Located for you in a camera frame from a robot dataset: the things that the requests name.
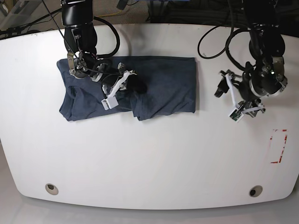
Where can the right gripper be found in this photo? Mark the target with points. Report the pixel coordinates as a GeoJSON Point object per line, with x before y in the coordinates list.
{"type": "Point", "coordinates": [108, 76]}

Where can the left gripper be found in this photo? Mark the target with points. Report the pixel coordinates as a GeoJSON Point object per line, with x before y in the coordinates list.
{"type": "Point", "coordinates": [242, 96]}

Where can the dark blue T-shirt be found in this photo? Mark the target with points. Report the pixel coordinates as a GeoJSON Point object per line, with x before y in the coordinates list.
{"type": "Point", "coordinates": [162, 85]}

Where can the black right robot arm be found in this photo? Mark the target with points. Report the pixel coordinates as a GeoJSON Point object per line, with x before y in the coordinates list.
{"type": "Point", "coordinates": [80, 40]}

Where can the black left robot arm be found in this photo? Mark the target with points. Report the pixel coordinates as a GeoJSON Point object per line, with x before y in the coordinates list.
{"type": "Point", "coordinates": [267, 76]}

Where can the red tape rectangle marking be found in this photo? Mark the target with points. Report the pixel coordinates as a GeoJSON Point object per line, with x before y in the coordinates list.
{"type": "Point", "coordinates": [277, 145]}

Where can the right table grommet hole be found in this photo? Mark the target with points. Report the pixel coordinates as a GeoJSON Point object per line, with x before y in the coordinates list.
{"type": "Point", "coordinates": [255, 191]}

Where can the table grommet hole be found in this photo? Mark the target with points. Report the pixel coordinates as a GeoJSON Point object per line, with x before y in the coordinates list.
{"type": "Point", "coordinates": [51, 189]}
{"type": "Point", "coordinates": [255, 191]}

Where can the left table grommet hole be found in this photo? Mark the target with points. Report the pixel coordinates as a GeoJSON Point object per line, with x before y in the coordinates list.
{"type": "Point", "coordinates": [51, 189]}

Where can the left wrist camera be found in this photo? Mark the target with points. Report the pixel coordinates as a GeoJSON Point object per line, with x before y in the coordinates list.
{"type": "Point", "coordinates": [236, 115]}

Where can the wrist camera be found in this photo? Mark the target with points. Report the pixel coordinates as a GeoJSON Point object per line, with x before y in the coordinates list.
{"type": "Point", "coordinates": [109, 103]}
{"type": "Point", "coordinates": [236, 115]}

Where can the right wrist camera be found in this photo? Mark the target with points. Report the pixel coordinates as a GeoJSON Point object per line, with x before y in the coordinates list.
{"type": "Point", "coordinates": [109, 103]}

